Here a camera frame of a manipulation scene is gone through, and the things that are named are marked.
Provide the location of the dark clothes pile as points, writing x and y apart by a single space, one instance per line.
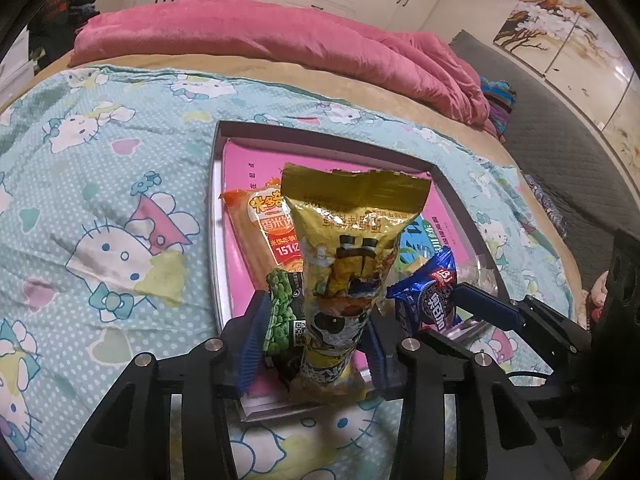
80 7

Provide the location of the white drawer cabinet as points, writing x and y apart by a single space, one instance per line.
12 70

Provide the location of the green pea snack packet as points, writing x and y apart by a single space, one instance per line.
282 315

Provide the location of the pink duvet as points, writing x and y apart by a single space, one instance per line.
275 30

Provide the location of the beige bed sheet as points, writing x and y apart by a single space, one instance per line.
545 230

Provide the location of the flower tree wall painting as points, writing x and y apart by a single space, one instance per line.
545 25

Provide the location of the blue cookie packet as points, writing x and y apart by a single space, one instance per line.
425 295

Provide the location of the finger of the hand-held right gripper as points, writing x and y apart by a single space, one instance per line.
492 307

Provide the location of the gold yellow snack packet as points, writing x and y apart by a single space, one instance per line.
345 240

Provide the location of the dark patterned cloth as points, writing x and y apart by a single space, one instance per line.
545 205

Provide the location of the printed cat blanket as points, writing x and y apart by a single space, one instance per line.
100 185

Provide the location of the clear packet with red snack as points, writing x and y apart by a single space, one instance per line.
487 272

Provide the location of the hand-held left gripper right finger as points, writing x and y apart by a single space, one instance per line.
377 360

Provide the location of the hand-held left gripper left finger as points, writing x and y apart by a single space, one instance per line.
252 345

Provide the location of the colourful striped cloth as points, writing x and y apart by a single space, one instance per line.
497 107

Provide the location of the orange rice cracker packet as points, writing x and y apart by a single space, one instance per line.
260 230

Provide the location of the pink book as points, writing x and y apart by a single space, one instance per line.
245 170

